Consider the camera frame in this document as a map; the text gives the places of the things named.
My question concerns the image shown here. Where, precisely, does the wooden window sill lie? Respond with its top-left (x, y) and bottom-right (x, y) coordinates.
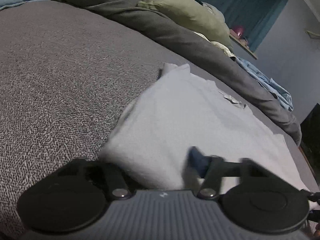
top-left (229, 34), bottom-right (258, 60)

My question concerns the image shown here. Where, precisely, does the cream yellow garment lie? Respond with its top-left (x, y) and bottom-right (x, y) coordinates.
top-left (194, 31), bottom-right (236, 60)

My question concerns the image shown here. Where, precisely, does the light blue garment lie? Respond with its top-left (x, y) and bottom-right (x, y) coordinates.
top-left (235, 57), bottom-right (294, 112)

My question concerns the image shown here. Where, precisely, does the dark grey duvet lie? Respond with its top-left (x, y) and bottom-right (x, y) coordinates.
top-left (56, 0), bottom-right (302, 145)

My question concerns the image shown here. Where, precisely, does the grey bed sheet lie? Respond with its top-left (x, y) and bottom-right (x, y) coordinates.
top-left (0, 0), bottom-right (320, 239)

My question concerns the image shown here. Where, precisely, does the pink object on sill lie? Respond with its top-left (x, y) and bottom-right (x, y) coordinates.
top-left (230, 25), bottom-right (248, 42)

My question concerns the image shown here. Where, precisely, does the beige clothes pile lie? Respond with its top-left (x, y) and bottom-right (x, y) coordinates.
top-left (194, 0), bottom-right (228, 29)

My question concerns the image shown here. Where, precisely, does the black television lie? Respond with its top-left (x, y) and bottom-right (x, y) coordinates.
top-left (301, 103), bottom-right (320, 171)

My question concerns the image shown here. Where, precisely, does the teal curtain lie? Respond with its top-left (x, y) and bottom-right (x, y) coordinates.
top-left (199, 0), bottom-right (289, 51)

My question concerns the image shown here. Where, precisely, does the light grey sweatshirt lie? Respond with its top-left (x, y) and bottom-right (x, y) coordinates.
top-left (99, 63), bottom-right (305, 190)

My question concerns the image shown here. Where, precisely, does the olive green pillow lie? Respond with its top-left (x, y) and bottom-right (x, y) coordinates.
top-left (138, 0), bottom-right (233, 51)

